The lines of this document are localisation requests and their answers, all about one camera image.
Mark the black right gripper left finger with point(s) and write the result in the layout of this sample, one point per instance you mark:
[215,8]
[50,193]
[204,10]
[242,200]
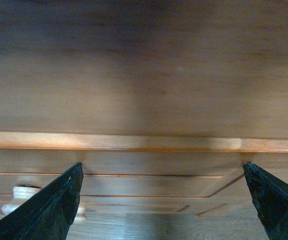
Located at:
[48,214]

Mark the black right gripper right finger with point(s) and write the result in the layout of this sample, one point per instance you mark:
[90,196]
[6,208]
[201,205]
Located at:
[270,198]

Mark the round wooden drawer knob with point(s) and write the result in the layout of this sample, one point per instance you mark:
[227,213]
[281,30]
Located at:
[23,193]

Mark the wooden drawer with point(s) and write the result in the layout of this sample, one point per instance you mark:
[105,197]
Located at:
[202,176]

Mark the wooden nightstand cabinet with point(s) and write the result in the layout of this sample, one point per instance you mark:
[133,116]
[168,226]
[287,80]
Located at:
[205,68]

